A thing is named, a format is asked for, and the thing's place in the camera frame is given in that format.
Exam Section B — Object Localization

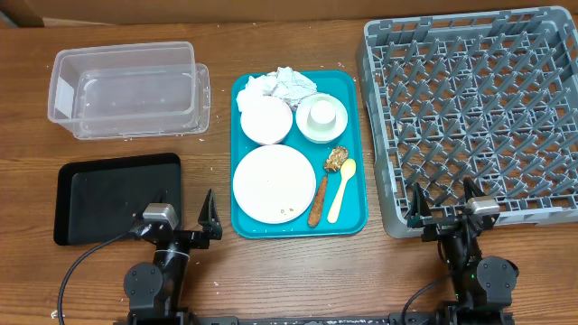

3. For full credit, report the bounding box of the yellow plastic spoon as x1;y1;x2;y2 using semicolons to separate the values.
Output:
327;158;357;224

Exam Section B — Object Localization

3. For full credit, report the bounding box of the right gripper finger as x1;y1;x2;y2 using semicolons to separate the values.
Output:
407;182;432;218
463;177;485;201

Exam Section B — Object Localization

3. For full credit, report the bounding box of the large white plate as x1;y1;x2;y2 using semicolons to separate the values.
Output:
232;144;317;224

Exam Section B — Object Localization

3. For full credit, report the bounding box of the black tray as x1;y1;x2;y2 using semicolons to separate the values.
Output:
53;153;182;246

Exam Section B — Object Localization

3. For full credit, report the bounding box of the crumpled white paper napkin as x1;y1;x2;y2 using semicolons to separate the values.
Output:
236;67;318;112

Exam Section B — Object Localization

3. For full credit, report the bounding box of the pink white bowl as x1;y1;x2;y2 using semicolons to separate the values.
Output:
240;96;294;145

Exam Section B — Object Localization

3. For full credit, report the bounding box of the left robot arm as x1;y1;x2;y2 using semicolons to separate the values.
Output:
124;190;222;324

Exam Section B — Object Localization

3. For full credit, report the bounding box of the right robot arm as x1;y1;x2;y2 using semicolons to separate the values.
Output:
400;178;519;325

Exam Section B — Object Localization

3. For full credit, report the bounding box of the grey dishwasher rack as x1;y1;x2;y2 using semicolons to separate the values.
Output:
357;6;577;238

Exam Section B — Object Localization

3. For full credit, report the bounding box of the cream bowl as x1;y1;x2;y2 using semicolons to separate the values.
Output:
295;93;349;144

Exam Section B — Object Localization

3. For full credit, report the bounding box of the teal serving tray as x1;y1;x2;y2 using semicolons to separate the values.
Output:
230;70;368;239

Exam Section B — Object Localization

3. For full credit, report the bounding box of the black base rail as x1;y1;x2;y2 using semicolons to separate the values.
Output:
113;312;516;325

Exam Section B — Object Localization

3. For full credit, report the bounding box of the cream cup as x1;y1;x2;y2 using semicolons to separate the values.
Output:
308;99;336;132

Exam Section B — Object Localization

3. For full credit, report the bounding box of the clear plastic bin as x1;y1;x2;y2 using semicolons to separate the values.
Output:
47;42;210;140

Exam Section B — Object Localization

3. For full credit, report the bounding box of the brown crumpled food wrapper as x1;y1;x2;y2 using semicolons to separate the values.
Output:
323;146;349;172

